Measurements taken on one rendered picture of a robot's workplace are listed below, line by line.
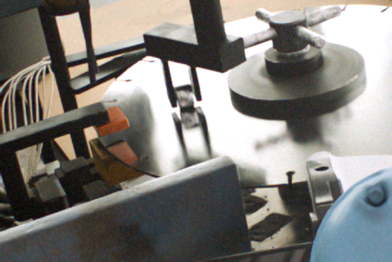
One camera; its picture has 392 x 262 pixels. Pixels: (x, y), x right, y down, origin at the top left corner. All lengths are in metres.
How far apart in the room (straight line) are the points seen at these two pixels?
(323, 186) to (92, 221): 0.13
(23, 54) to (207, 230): 0.86
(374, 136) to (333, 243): 0.38
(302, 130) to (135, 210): 0.18
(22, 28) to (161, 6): 0.32
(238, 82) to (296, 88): 0.05
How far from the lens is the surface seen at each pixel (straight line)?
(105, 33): 1.59
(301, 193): 0.81
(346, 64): 0.79
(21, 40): 1.42
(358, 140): 0.69
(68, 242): 0.57
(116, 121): 0.74
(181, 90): 0.77
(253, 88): 0.77
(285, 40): 0.77
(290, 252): 0.51
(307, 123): 0.72
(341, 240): 0.32
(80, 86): 0.95
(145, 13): 1.64
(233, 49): 0.72
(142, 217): 0.58
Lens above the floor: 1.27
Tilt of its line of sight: 27 degrees down
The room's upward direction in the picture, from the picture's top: 11 degrees counter-clockwise
